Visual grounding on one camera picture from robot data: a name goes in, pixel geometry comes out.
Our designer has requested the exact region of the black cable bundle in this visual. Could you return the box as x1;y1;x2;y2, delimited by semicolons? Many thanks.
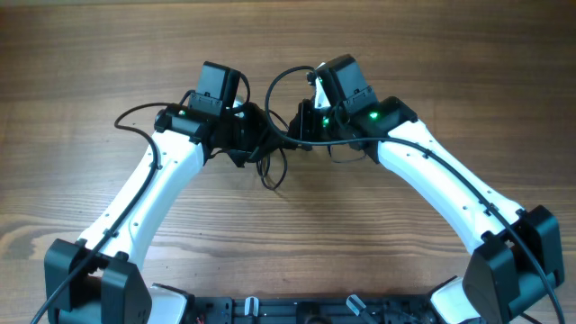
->
255;107;292;192

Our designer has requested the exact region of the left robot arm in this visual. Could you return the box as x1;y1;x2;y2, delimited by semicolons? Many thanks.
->
33;61;281;323

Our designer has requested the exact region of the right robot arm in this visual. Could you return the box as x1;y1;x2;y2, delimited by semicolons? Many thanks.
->
291;55;564;323

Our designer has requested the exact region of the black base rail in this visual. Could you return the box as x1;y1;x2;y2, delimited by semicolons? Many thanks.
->
184;294;444;324

